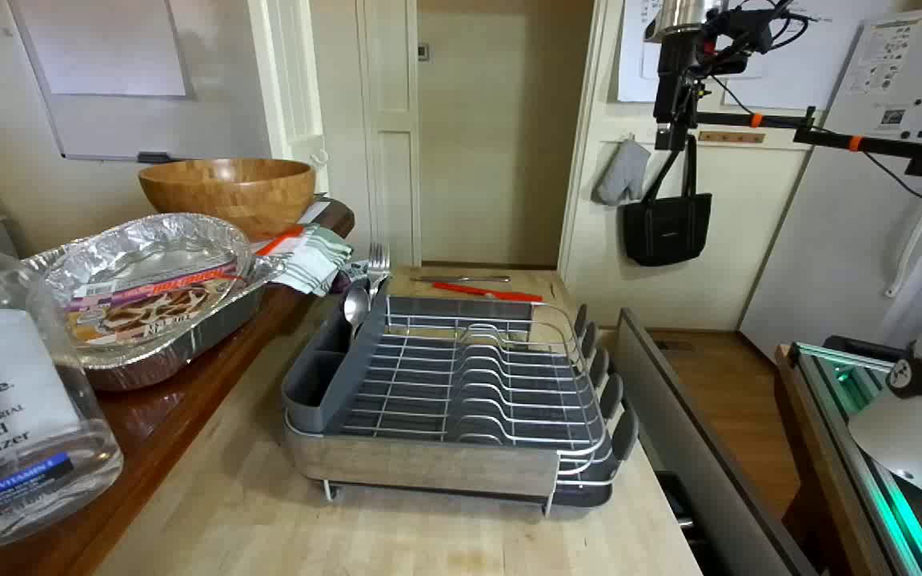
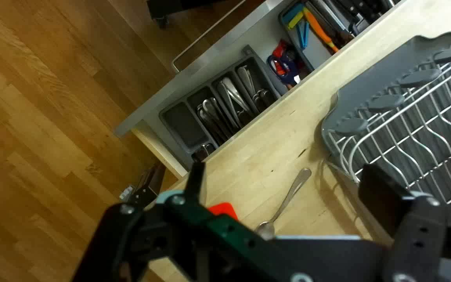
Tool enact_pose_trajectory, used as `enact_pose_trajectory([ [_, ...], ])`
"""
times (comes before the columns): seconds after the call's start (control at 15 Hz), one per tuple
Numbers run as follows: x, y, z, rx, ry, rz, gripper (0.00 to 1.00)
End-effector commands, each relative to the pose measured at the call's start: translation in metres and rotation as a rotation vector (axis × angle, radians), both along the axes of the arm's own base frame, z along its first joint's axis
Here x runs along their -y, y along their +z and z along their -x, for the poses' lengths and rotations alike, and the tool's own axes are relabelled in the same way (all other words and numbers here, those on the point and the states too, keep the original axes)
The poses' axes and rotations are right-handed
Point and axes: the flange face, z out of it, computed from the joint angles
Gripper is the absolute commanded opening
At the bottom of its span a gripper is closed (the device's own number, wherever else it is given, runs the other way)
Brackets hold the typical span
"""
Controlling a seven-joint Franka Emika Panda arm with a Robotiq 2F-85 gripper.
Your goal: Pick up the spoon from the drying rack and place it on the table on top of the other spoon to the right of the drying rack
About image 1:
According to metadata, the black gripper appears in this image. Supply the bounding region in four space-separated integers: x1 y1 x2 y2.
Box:
649 30 724 154

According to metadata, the grey dish drying rack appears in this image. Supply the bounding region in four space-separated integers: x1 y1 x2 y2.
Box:
278 279 639 526

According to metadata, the grey oven mitt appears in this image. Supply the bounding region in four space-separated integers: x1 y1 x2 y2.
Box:
588 135 654 207

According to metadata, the black tote bag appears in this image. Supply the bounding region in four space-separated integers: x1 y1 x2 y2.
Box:
619 135 716 269

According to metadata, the cream panel door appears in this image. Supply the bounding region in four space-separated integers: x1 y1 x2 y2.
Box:
354 0 596 273

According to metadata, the white refrigerator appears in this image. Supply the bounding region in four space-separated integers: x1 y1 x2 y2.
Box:
735 3 922 368

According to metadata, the red silicone spatula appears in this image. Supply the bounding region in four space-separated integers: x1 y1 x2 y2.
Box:
430 275 548 308

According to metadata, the silver metal butter knife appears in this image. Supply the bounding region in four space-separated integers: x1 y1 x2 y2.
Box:
410 269 515 288

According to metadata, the silver utensil in caddy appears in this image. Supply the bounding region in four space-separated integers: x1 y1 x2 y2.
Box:
360 244 398 295

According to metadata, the green striped dish towel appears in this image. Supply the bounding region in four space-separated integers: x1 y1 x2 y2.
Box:
265 222 358 301

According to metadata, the red orange flat strip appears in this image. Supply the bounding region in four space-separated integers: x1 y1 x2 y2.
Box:
253 222 309 263

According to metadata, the large wooden bowl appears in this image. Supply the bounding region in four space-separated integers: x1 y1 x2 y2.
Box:
133 156 319 244

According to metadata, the aluminium foil tray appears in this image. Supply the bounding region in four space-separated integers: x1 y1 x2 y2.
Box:
20 210 276 393

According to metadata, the dark brown wooden counter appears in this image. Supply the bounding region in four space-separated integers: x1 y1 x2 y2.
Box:
0 194 358 576

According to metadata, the clear hand sanitizer bottle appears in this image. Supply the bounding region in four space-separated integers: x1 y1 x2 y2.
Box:
0 244 129 561

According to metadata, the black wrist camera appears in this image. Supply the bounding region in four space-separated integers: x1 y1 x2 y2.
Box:
703 7 788 78

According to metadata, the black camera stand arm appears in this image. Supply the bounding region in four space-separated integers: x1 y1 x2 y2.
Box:
681 101 922 186

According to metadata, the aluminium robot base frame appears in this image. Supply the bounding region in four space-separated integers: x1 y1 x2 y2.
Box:
776 337 922 576

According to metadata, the white wall whiteboard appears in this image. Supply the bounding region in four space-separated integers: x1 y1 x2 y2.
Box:
3 0 276 165

